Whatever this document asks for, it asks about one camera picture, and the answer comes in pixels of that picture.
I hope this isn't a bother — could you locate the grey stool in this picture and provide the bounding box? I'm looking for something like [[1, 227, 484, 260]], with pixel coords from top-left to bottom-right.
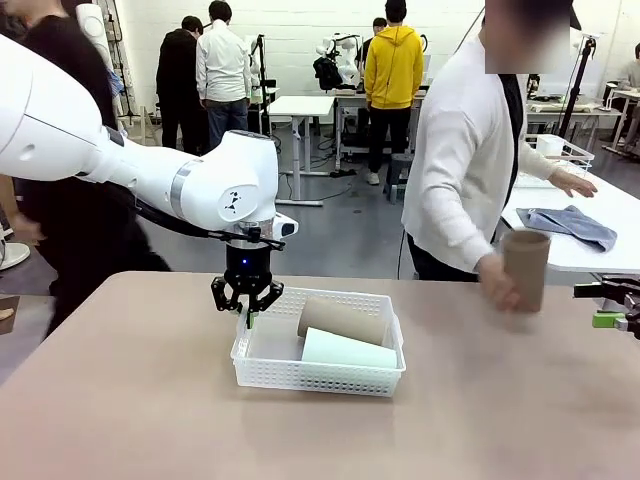
[[383, 152, 417, 204]]

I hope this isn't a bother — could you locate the white cup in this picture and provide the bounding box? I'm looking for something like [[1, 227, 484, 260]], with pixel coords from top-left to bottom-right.
[[535, 133, 568, 157]]

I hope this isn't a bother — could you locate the person in white sweater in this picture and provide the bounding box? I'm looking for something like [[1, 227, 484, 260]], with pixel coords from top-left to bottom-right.
[[400, 0, 581, 282]]

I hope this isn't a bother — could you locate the white wooden step stool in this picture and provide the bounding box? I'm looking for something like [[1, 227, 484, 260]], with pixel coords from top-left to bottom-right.
[[141, 103, 162, 147]]

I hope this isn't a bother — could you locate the grey workbench desk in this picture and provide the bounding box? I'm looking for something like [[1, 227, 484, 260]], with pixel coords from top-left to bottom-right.
[[333, 87, 429, 171]]

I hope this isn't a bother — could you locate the white plastic basket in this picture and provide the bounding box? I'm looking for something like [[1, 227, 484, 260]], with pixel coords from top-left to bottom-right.
[[229, 286, 408, 399]]

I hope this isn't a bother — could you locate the person's left forearm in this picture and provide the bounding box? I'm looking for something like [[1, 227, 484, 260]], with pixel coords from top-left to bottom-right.
[[519, 142, 565, 185]]

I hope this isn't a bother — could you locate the tall white cylinder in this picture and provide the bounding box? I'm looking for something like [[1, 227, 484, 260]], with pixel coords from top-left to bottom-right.
[[74, 3, 110, 50]]

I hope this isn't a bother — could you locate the person in dark top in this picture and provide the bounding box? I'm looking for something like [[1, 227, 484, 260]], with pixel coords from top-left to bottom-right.
[[360, 16, 390, 56]]

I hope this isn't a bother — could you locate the brown cardboard box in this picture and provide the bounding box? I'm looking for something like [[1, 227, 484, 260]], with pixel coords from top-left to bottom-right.
[[0, 294, 22, 336]]

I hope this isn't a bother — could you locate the white standing desk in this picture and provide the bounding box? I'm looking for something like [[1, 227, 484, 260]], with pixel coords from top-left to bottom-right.
[[267, 94, 337, 208]]

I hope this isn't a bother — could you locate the person's left hand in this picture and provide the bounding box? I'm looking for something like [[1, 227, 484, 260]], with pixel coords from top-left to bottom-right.
[[549, 169, 599, 198]]

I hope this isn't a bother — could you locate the long wooden top table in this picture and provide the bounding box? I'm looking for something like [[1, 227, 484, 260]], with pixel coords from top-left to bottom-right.
[[524, 96, 625, 147]]

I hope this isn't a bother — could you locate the white side table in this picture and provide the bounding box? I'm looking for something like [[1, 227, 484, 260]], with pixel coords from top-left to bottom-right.
[[499, 168, 640, 275]]

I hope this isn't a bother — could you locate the white round fan base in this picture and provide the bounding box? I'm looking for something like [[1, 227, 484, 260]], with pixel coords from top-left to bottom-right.
[[0, 241, 32, 272]]

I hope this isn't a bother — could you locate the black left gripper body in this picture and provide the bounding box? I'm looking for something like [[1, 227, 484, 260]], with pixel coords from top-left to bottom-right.
[[218, 239, 280, 297]]

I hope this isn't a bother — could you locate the person's right hand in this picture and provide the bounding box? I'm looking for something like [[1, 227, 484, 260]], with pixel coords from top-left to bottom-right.
[[477, 251, 526, 312]]

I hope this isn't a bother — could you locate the light green cup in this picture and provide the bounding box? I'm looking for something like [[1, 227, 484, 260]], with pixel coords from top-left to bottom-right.
[[300, 326, 400, 370]]

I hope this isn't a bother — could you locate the person's right forearm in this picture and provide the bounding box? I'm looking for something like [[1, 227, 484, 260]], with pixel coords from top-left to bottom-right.
[[435, 204, 497, 281]]

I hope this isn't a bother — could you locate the person in yellow hoodie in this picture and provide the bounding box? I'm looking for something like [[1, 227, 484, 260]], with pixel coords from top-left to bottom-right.
[[363, 0, 426, 187]]

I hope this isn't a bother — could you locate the blue towel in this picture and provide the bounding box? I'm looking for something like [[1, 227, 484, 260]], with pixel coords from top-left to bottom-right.
[[515, 204, 619, 255]]

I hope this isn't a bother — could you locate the white black humanoid robot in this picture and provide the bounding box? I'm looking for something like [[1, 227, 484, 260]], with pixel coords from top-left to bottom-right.
[[315, 31, 363, 90], [246, 33, 267, 94]]

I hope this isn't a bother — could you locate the black bag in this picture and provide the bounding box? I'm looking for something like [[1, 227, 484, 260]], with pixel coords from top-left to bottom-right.
[[312, 56, 345, 91]]

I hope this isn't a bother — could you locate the seated person in grey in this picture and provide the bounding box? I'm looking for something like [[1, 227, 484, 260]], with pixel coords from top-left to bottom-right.
[[625, 41, 640, 87]]

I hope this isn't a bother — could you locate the person in white shirt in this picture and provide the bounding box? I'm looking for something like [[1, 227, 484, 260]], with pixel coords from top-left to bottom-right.
[[195, 0, 252, 152]]

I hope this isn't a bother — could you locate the person in black jacket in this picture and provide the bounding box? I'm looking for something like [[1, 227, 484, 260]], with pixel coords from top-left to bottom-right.
[[155, 14, 210, 155]]

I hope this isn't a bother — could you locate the person in black clothes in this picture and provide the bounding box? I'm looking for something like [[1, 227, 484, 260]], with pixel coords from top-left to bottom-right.
[[0, 0, 172, 342]]

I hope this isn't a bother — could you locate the black tripod stand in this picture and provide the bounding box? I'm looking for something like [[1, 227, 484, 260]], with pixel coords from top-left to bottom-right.
[[556, 33, 600, 140]]

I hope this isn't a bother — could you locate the white wire dish rack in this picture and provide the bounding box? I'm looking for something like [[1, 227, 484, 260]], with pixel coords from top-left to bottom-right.
[[528, 133, 597, 177]]

